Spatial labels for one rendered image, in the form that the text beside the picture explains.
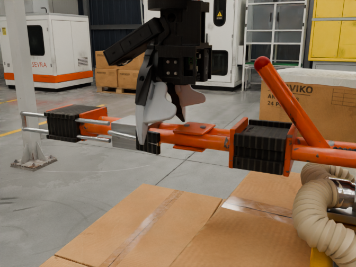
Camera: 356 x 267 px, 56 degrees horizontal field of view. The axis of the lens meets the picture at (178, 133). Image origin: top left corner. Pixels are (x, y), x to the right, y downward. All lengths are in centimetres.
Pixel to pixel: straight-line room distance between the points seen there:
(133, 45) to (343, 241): 38
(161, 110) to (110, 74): 714
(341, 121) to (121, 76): 604
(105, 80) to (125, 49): 718
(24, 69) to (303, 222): 317
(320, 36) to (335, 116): 588
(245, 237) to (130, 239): 76
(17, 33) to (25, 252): 194
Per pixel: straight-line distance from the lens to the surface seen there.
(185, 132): 51
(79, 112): 63
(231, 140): 48
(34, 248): 229
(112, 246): 121
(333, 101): 190
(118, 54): 54
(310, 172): 54
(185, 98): 58
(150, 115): 47
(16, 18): 341
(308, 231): 43
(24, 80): 343
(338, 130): 192
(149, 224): 131
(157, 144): 50
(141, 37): 52
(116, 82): 754
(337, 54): 777
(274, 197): 64
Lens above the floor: 122
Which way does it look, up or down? 16 degrees down
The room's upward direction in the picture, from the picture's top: straight up
